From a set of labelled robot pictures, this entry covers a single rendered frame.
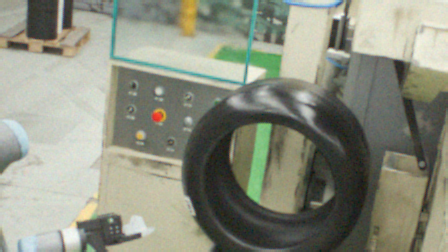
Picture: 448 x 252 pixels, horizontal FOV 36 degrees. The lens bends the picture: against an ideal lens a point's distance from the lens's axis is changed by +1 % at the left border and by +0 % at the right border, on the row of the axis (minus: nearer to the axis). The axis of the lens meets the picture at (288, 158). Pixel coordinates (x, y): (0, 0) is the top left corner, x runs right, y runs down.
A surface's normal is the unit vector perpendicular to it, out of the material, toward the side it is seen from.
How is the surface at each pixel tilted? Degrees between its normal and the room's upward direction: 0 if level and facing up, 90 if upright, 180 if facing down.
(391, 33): 90
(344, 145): 61
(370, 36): 90
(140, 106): 90
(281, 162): 90
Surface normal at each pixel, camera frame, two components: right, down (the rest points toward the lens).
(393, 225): -0.18, 0.29
